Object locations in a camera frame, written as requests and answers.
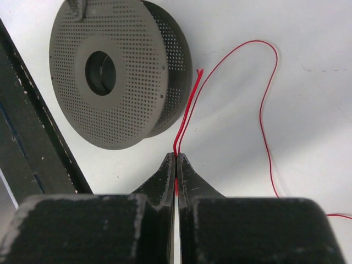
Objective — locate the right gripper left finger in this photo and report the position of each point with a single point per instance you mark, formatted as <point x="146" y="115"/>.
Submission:
<point x="86" y="228"/>

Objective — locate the dark grey perforated spool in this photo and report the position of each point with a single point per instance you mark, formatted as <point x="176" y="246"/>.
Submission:
<point x="121" y="70"/>

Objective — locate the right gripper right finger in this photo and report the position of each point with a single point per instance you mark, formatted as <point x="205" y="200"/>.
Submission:
<point x="219" y="229"/>

